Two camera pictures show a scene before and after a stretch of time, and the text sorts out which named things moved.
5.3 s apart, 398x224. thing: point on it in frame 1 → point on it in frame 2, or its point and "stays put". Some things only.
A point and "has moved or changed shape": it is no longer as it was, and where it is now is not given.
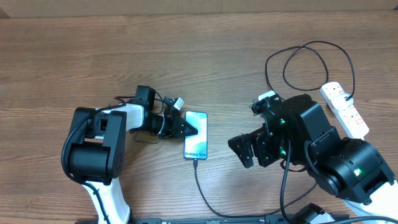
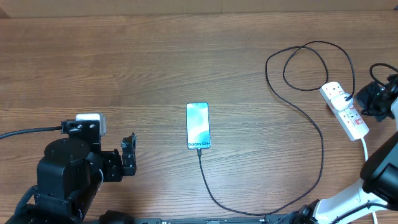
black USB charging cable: [297, 48] has moved or changed shape
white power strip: [349, 118] stays put
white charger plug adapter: [342, 101] stays put
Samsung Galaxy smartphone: [196, 146] has moved or changed shape
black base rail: [212, 220] stays put
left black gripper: [176, 124] → [116, 170]
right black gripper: [262, 140] → [362, 98]
